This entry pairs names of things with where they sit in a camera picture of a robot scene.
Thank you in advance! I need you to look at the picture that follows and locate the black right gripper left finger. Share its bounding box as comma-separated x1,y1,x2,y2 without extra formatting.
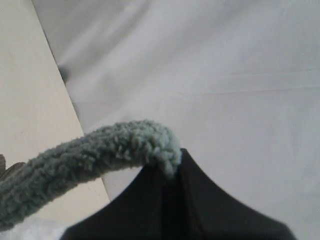
62,167,180,240

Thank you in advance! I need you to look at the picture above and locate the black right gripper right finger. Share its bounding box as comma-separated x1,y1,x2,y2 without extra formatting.
178,148,296,240

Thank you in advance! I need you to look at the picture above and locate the green fuzzy scarf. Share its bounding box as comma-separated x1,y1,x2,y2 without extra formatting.
0,120,182,231

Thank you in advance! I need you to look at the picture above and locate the white curtain backdrop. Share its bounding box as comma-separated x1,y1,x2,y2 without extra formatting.
33,0,320,240

